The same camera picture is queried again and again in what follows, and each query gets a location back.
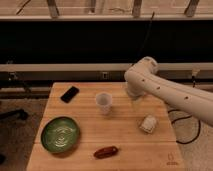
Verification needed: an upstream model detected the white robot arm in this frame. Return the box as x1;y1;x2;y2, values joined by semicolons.
124;57;213;127

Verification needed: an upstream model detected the black smartphone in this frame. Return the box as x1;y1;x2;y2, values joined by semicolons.
60;86;79;103

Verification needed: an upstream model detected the black chair base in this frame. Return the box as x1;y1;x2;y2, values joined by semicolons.
0;109;29;120

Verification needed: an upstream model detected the black hanging cable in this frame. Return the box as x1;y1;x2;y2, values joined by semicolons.
131;11;156;66

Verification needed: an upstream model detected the white square sponge block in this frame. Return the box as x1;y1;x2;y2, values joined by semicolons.
139;115;157;134

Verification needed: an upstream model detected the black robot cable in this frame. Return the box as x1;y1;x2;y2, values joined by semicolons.
167;108;202;145

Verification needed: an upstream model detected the brown sausage-shaped object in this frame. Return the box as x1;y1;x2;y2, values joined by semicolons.
93;146;118;159

